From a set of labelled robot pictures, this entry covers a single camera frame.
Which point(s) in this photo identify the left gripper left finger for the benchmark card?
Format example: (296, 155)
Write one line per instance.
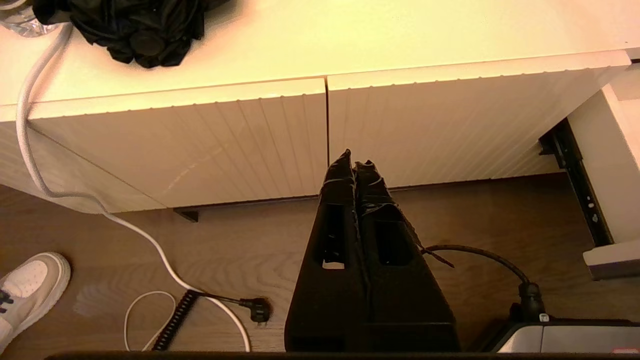
(330, 300)

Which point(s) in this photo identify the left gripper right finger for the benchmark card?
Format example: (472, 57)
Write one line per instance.
(405, 310)

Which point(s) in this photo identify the white pull-out drawer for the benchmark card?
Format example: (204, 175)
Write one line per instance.
(615, 175)

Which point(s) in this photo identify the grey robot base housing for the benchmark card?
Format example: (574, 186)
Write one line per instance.
(575, 340)

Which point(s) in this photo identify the white beadboard cabinet door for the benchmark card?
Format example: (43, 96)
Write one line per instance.
(200, 150)
(450, 125)

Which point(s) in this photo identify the white TV cabinet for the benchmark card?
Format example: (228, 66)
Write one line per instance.
(350, 35)

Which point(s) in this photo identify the white sneaker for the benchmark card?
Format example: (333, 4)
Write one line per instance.
(35, 285)

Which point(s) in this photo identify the black crumpled cloth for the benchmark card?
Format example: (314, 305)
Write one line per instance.
(140, 30)

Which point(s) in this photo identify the clear plastic bottle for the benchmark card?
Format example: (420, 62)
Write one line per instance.
(25, 27)

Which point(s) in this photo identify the black drawer slide rail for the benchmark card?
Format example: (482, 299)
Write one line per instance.
(575, 165)

